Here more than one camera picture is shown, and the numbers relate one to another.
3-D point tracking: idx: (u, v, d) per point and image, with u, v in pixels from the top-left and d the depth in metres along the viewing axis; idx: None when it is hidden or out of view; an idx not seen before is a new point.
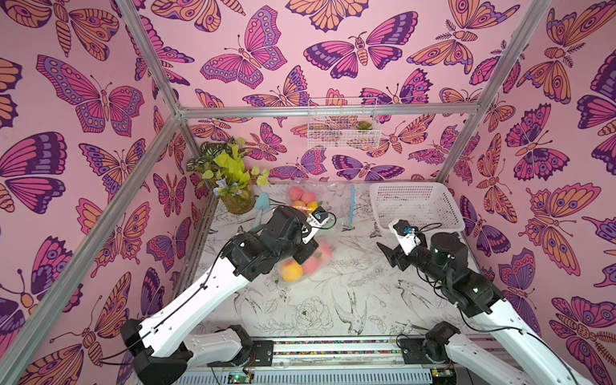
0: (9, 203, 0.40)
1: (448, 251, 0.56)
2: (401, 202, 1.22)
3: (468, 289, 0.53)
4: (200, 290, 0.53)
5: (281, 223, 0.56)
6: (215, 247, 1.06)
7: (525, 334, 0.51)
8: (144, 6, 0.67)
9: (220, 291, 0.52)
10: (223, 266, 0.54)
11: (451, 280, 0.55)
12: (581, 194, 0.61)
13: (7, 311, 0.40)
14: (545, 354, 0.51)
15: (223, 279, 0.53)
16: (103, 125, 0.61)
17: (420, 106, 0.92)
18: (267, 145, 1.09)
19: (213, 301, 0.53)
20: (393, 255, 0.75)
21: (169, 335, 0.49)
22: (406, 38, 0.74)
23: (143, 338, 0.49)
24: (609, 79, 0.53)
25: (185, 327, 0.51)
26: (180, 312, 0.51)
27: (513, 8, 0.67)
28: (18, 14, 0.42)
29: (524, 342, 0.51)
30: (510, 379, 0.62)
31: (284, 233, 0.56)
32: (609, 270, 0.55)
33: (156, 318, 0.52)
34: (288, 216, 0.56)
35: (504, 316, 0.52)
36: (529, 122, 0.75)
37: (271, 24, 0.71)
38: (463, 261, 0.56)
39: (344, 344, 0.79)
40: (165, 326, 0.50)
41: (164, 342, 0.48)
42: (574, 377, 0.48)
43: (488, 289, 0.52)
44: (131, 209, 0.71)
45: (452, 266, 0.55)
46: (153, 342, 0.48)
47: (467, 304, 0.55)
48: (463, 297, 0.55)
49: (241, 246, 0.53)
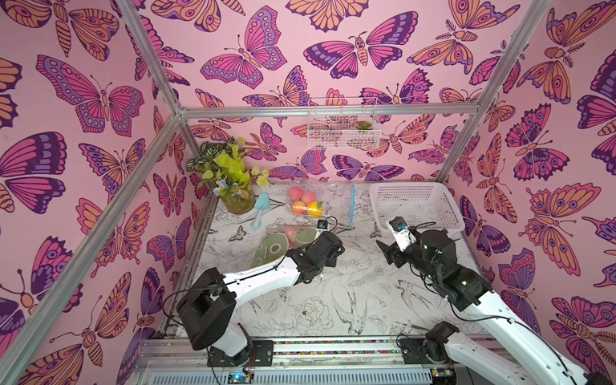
0: (9, 203, 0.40)
1: (436, 246, 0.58)
2: (401, 202, 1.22)
3: (457, 283, 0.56)
4: (272, 270, 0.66)
5: (326, 243, 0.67)
6: (215, 247, 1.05)
7: (514, 323, 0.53)
8: (144, 6, 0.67)
9: (285, 277, 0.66)
10: (289, 261, 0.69)
11: (442, 275, 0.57)
12: (581, 194, 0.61)
13: (7, 311, 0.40)
14: (532, 341, 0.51)
15: (289, 269, 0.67)
16: (103, 125, 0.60)
17: (420, 106, 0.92)
18: (267, 145, 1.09)
19: (277, 283, 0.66)
20: (389, 252, 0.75)
21: (249, 291, 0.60)
22: (406, 38, 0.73)
23: (227, 285, 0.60)
24: (609, 79, 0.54)
25: (257, 290, 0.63)
26: (258, 279, 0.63)
27: (513, 8, 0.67)
28: (18, 14, 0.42)
29: (514, 332, 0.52)
30: (508, 374, 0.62)
31: (325, 252, 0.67)
32: (609, 270, 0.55)
33: (237, 275, 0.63)
34: (330, 238, 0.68)
35: (492, 306, 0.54)
36: (529, 122, 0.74)
37: (272, 24, 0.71)
38: (451, 257, 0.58)
39: (344, 344, 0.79)
40: (246, 283, 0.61)
41: (243, 293, 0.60)
42: (564, 363, 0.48)
43: (476, 282, 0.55)
44: (131, 209, 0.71)
45: (440, 261, 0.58)
46: (236, 290, 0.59)
47: (456, 297, 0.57)
48: (453, 291, 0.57)
49: (300, 255, 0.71)
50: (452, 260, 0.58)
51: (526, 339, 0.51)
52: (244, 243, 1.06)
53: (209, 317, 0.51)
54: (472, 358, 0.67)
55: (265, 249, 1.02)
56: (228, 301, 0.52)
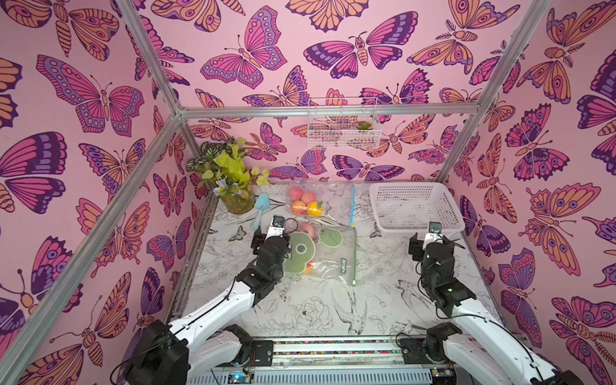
0: (9, 203, 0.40)
1: (437, 258, 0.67)
2: (401, 202, 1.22)
3: (445, 290, 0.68)
4: (224, 300, 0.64)
5: (269, 256, 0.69)
6: (215, 247, 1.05)
7: (488, 323, 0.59)
8: (144, 7, 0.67)
9: (240, 302, 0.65)
10: (241, 286, 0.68)
11: (435, 283, 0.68)
12: (581, 194, 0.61)
13: (7, 311, 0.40)
14: (504, 337, 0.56)
15: (241, 293, 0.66)
16: (103, 125, 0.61)
17: (420, 106, 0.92)
18: (267, 145, 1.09)
19: (231, 313, 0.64)
20: (411, 243, 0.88)
21: (201, 331, 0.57)
22: (406, 38, 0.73)
23: (176, 333, 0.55)
24: (609, 79, 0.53)
25: (211, 327, 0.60)
26: (210, 316, 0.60)
27: (513, 8, 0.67)
28: (18, 14, 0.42)
29: (487, 328, 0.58)
30: (500, 378, 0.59)
31: (272, 262, 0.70)
32: (609, 270, 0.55)
33: (184, 319, 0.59)
34: (271, 249, 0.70)
35: (473, 308, 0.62)
36: (529, 122, 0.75)
37: (271, 24, 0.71)
38: (449, 269, 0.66)
39: (344, 344, 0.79)
40: (197, 324, 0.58)
41: (196, 336, 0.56)
42: (532, 357, 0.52)
43: (462, 291, 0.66)
44: (131, 210, 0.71)
45: (438, 271, 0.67)
46: (188, 335, 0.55)
47: (443, 304, 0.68)
48: (440, 298, 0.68)
49: (251, 276, 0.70)
50: (448, 272, 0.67)
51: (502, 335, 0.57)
52: (244, 243, 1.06)
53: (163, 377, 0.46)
54: (465, 356, 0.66)
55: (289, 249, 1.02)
56: (180, 352, 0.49)
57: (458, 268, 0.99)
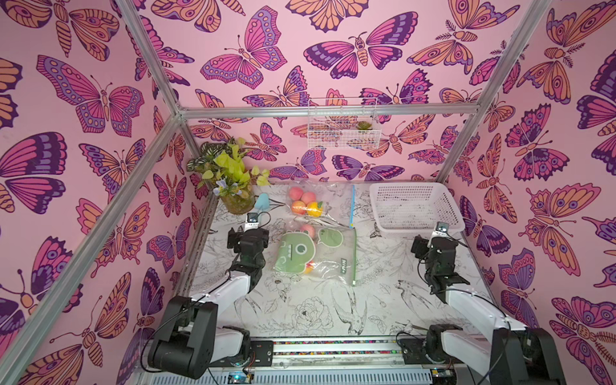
0: (9, 203, 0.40)
1: (439, 247, 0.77)
2: (401, 202, 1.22)
3: (443, 277, 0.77)
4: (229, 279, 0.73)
5: (249, 245, 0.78)
6: (215, 247, 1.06)
7: (474, 296, 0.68)
8: (144, 7, 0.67)
9: (241, 280, 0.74)
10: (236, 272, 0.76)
11: (435, 270, 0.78)
12: (581, 194, 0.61)
13: (6, 311, 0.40)
14: (485, 303, 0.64)
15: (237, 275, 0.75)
16: (103, 125, 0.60)
17: (420, 106, 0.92)
18: (267, 145, 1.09)
19: (237, 291, 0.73)
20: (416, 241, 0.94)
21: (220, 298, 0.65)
22: (406, 38, 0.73)
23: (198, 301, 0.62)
24: (609, 79, 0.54)
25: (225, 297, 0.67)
26: (222, 289, 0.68)
27: (514, 9, 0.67)
28: (18, 14, 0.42)
29: (471, 298, 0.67)
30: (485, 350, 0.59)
31: (253, 250, 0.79)
32: (609, 270, 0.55)
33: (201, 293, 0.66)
34: (250, 239, 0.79)
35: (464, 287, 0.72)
36: (529, 122, 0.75)
37: (272, 24, 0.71)
38: (448, 260, 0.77)
39: (344, 343, 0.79)
40: (214, 293, 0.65)
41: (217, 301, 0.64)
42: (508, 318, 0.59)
43: (457, 278, 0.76)
44: (131, 210, 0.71)
45: (439, 260, 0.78)
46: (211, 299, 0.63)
47: (438, 289, 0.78)
48: (437, 285, 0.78)
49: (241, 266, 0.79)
50: (448, 262, 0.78)
51: (484, 304, 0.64)
52: None
53: (198, 334, 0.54)
54: (459, 342, 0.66)
55: (289, 249, 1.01)
56: (210, 309, 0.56)
57: (458, 268, 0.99)
